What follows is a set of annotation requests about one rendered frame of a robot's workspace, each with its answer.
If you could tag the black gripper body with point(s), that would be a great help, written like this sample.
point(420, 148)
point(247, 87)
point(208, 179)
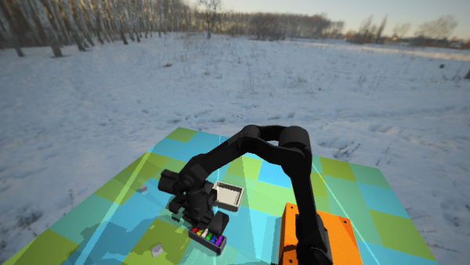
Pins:
point(201, 213)

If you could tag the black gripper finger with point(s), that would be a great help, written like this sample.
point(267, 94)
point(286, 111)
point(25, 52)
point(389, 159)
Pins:
point(191, 221)
point(201, 226)

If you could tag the white fuse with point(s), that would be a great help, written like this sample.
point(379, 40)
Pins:
point(205, 233)

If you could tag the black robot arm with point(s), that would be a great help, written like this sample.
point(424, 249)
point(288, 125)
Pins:
point(293, 154)

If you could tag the white shallow tray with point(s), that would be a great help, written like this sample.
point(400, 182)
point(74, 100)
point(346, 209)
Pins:
point(228, 196)

